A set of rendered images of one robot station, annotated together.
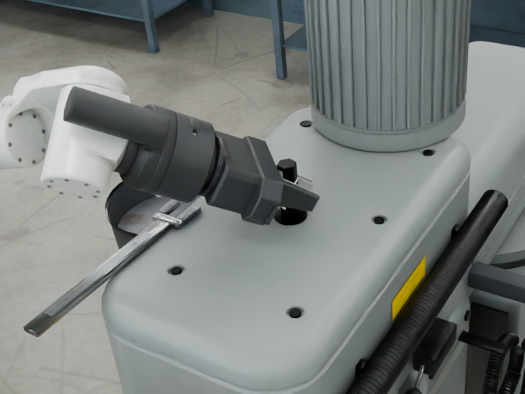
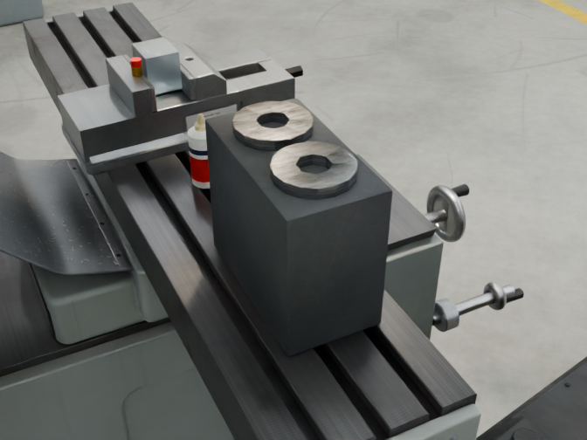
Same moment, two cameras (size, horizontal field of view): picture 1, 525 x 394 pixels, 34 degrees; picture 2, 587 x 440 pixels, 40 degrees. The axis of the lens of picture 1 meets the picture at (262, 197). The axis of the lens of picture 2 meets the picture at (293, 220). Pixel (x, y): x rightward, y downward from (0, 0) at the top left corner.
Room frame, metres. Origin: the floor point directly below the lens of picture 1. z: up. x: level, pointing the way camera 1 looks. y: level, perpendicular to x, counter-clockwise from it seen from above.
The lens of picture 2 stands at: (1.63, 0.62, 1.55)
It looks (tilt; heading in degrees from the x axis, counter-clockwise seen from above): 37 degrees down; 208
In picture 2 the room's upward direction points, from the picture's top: straight up
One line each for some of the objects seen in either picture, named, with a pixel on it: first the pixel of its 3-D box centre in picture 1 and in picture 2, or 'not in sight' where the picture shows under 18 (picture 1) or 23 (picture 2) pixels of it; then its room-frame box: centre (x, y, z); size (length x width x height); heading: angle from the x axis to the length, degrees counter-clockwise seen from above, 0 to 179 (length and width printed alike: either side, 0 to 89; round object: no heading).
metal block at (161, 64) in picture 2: not in sight; (156, 65); (0.75, -0.08, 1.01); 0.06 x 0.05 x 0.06; 56
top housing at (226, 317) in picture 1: (301, 263); not in sight; (0.79, -0.04, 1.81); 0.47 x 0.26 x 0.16; 144
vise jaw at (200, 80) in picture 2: not in sight; (192, 70); (0.70, -0.05, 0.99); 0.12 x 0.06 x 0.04; 56
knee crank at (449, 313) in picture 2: not in sight; (478, 302); (0.43, 0.39, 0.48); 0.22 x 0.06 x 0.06; 144
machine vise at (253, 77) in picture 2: not in sight; (178, 93); (0.72, -0.06, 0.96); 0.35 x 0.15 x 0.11; 146
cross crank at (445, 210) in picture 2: not in sight; (431, 218); (0.37, 0.26, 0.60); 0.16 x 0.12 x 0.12; 144
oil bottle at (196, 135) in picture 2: not in sight; (203, 148); (0.84, 0.06, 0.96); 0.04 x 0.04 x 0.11
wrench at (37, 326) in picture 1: (115, 263); not in sight; (0.72, 0.16, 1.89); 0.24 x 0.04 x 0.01; 141
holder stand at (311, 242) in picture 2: not in sight; (293, 216); (0.97, 0.27, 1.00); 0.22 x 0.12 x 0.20; 54
